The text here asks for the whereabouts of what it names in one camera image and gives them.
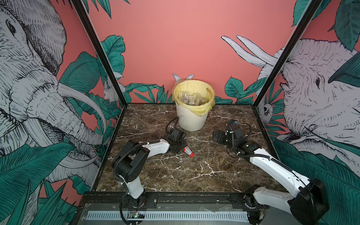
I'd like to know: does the white bottle red band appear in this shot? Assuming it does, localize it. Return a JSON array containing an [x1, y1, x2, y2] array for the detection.
[[183, 146, 194, 158]]

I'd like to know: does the tall bottle red green label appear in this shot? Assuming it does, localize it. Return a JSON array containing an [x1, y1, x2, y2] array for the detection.
[[178, 91, 189, 105]]

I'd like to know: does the clear bottle green label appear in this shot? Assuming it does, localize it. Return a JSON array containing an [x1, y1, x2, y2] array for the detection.
[[184, 95, 201, 106]]

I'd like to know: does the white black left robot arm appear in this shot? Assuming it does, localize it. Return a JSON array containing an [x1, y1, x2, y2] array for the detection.
[[112, 138, 194, 208]]

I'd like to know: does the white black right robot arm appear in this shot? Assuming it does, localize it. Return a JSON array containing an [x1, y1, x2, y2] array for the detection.
[[212, 130, 330, 225]]

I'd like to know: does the white ribbed waste bin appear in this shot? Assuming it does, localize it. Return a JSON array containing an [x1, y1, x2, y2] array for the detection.
[[175, 93, 208, 131]]

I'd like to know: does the yellow plastic bin liner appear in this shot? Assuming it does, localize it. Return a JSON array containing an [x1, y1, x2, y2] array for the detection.
[[172, 80, 215, 117]]

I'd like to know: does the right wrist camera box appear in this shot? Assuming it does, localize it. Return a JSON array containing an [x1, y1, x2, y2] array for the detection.
[[227, 120, 252, 140]]

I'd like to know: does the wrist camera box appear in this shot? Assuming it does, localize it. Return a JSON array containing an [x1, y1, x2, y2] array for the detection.
[[165, 116, 185, 142], [227, 120, 252, 140]]

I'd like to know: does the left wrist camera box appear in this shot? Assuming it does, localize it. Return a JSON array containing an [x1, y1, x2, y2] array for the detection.
[[165, 116, 185, 142]]

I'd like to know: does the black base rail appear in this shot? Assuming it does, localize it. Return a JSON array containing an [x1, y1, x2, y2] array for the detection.
[[120, 191, 271, 212]]

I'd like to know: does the white slotted cable duct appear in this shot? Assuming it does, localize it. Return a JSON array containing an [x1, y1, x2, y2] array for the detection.
[[85, 211, 249, 222]]

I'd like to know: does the black right frame post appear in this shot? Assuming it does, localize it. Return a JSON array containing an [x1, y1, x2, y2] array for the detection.
[[252, 0, 322, 108]]

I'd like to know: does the black frame post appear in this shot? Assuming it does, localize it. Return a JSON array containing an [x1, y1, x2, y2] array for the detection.
[[252, 0, 322, 108], [71, 0, 128, 107]]

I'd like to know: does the black left frame post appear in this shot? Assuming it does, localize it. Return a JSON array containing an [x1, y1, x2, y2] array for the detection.
[[71, 0, 128, 107]]

